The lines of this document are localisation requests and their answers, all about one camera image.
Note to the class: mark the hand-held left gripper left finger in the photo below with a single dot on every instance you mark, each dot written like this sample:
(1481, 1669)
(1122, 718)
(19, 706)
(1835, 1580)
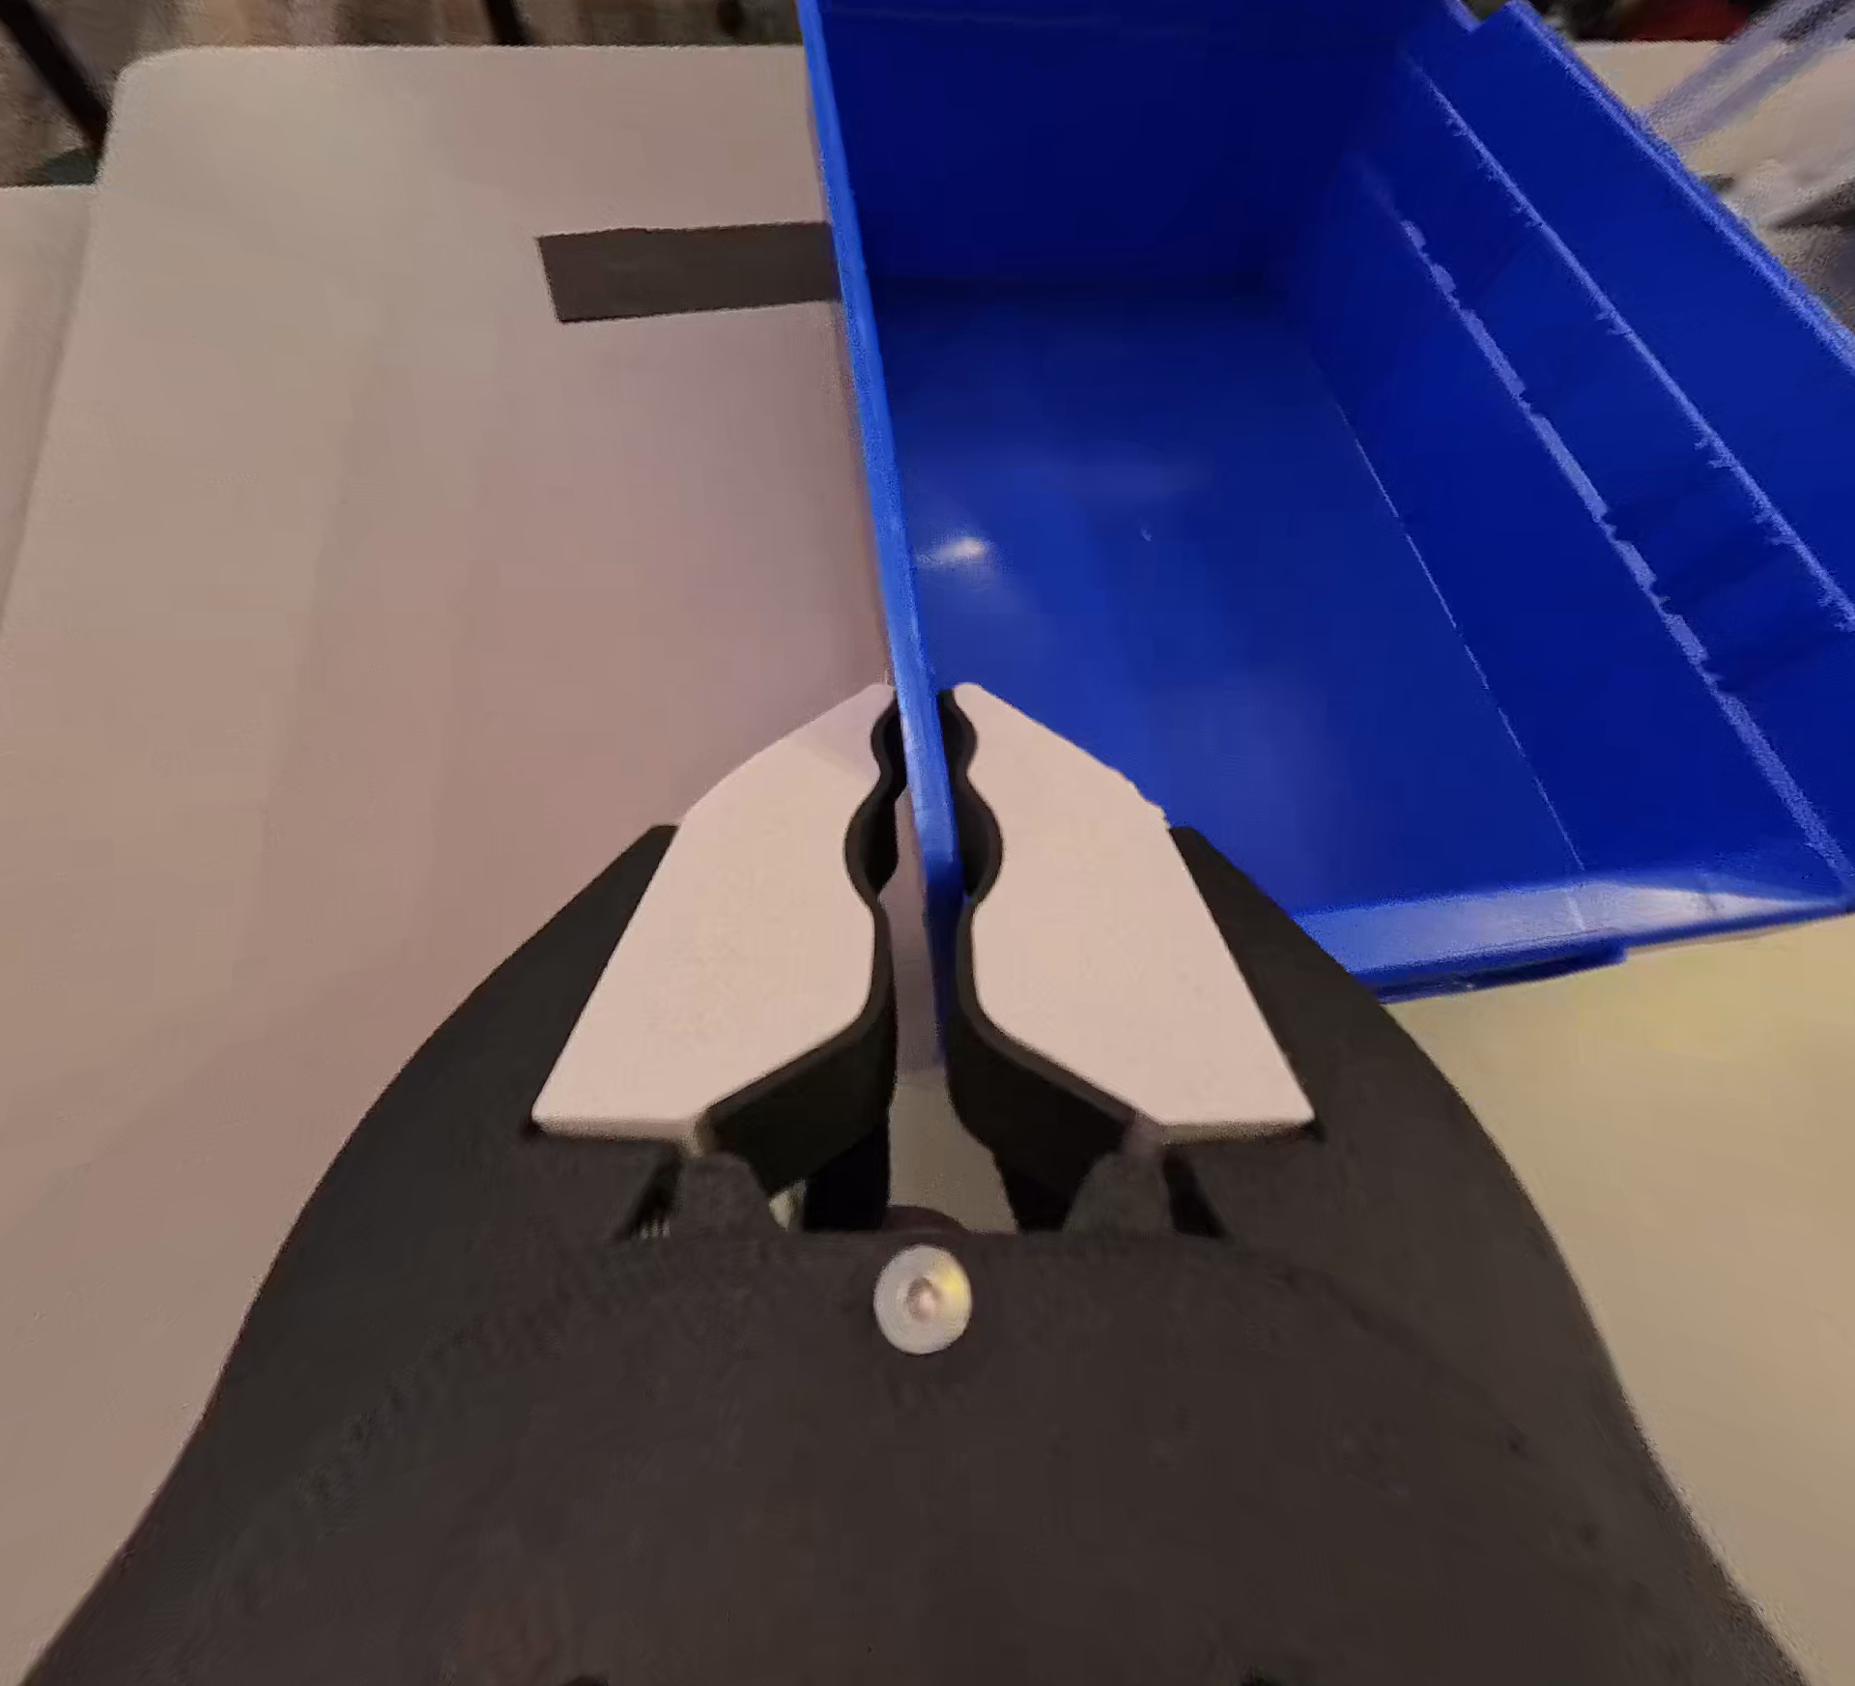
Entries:
(710, 962)

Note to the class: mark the blue plastic bin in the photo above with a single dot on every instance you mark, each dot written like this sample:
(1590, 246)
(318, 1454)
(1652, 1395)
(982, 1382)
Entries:
(1161, 484)

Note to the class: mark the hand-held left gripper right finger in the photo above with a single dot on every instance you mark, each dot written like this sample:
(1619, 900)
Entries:
(1116, 976)

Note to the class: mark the black tape strip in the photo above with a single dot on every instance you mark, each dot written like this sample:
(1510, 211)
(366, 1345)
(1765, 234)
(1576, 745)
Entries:
(683, 273)

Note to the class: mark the clear acrylic stand support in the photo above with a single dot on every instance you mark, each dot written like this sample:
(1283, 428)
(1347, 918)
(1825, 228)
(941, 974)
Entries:
(1769, 63)

